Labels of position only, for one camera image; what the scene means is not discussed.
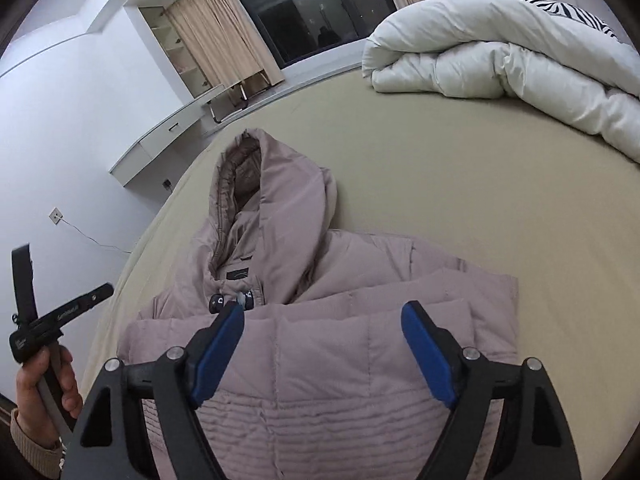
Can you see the mauve hooded puffer coat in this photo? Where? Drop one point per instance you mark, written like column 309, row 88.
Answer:
column 322, row 384

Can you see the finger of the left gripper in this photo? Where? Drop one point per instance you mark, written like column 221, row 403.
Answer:
column 76, row 307

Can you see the white folded duvet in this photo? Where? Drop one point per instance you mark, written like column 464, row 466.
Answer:
column 487, row 49

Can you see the white left wall shelf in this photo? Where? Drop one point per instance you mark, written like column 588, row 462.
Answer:
column 175, row 49

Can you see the beige left curtain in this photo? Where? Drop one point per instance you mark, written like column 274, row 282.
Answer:
column 223, row 40

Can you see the beige knit sleeve forearm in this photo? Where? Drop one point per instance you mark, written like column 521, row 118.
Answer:
column 44, row 462

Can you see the zebra print pillow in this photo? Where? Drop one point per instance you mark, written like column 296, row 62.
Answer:
column 575, row 13

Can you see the metal frame chair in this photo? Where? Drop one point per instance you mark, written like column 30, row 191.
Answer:
column 238, row 96

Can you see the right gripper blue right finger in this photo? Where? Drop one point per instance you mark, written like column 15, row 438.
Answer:
column 436, row 352

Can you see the dark large window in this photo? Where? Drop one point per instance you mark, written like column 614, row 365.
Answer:
column 297, row 29

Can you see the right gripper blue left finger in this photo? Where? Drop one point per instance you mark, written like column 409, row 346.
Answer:
column 210, row 352

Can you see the white wall socket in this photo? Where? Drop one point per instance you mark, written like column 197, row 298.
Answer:
column 56, row 216

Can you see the beige bed sheet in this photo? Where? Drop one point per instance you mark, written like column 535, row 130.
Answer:
column 494, row 182

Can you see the white wall-mounted desk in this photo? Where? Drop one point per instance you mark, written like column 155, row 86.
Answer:
column 147, row 148

